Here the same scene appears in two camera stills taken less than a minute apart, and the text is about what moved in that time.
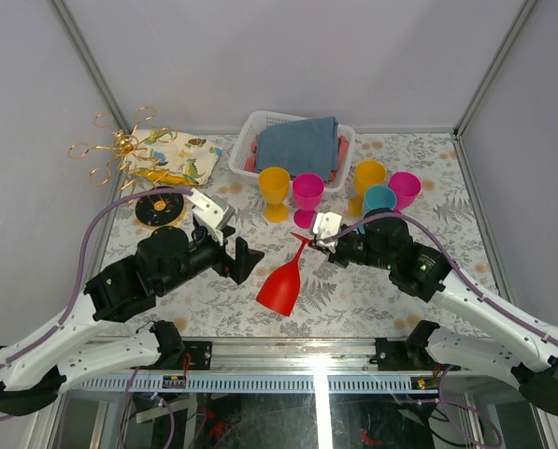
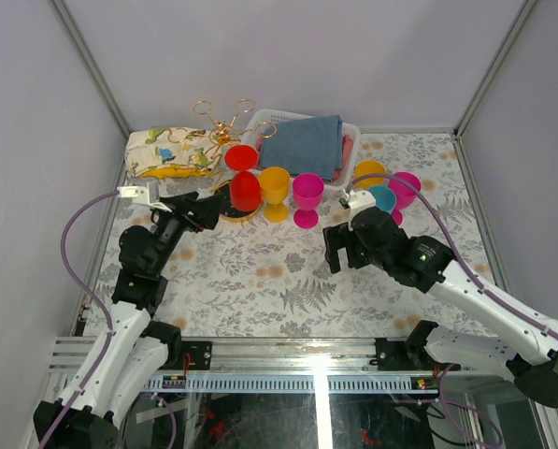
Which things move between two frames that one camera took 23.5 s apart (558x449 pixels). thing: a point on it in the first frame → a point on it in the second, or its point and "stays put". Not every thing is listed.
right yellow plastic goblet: [367, 173] stays put
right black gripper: [336, 256] stays put
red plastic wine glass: [280, 289] → [245, 186]
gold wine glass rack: [134, 153] → [226, 134]
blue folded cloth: [301, 146] stays put
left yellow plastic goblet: [275, 183] stays put
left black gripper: [240, 268] → [206, 210]
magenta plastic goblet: [307, 190] stays put
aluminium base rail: [278, 366] stays put
